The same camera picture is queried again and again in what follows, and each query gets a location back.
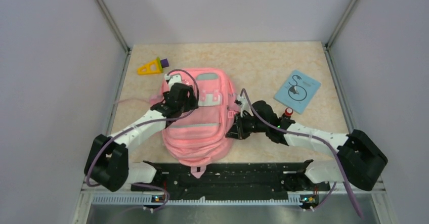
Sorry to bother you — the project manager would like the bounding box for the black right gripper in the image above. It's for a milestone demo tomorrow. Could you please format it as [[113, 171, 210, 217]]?
[[226, 111, 268, 140]]

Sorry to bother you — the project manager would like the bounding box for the pink student backpack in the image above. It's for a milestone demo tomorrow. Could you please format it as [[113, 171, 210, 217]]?
[[160, 68, 238, 178]]

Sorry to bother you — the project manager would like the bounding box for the light blue thin booklet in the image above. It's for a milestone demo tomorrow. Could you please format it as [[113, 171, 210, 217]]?
[[274, 70, 321, 114]]

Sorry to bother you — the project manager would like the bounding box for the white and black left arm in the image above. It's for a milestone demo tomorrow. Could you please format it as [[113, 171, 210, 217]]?
[[84, 82, 199, 192]]

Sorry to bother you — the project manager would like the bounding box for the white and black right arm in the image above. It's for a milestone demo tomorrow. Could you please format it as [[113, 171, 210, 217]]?
[[226, 98, 388, 191]]

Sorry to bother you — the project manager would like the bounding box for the yellow and purple toy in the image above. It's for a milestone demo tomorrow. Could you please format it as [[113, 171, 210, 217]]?
[[137, 57, 169, 75]]

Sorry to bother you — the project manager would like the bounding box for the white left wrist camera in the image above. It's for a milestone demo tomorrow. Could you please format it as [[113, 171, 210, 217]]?
[[164, 74, 182, 89]]

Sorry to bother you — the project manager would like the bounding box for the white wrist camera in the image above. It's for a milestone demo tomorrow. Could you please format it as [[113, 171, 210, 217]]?
[[234, 95, 252, 118], [164, 74, 182, 89]]

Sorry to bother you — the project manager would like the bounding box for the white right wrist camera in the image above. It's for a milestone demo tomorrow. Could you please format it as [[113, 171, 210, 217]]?
[[234, 95, 252, 118]]

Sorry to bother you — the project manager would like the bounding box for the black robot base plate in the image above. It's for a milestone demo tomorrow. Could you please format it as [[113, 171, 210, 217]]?
[[151, 161, 330, 201]]

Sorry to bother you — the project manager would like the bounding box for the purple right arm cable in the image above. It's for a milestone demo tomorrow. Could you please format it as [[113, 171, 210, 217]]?
[[240, 88, 366, 220]]

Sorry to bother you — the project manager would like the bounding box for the aluminium frame rail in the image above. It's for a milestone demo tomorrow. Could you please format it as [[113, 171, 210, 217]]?
[[72, 181, 398, 223]]

